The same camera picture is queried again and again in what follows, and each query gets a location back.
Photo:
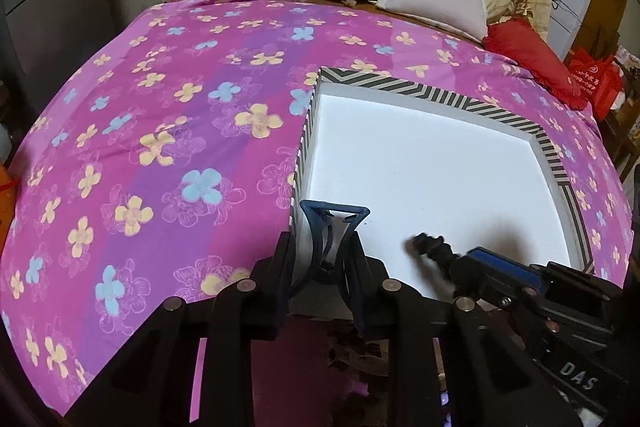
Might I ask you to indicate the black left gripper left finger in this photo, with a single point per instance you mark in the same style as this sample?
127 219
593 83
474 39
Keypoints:
255 308

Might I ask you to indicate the red shopping bag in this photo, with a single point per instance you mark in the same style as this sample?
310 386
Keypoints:
599 79

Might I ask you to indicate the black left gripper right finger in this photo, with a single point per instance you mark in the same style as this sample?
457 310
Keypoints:
382 307

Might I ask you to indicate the striped black white shallow box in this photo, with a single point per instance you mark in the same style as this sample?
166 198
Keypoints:
425 159

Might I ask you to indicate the red frilled cushion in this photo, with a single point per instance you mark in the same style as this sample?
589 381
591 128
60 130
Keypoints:
516 39

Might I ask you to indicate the pink floral bedsheet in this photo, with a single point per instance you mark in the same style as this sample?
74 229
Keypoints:
165 165

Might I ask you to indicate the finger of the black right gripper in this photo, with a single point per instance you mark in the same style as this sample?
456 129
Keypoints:
506 271
435 249

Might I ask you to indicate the blue plastic hair claw clip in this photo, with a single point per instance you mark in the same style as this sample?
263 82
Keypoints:
331 226

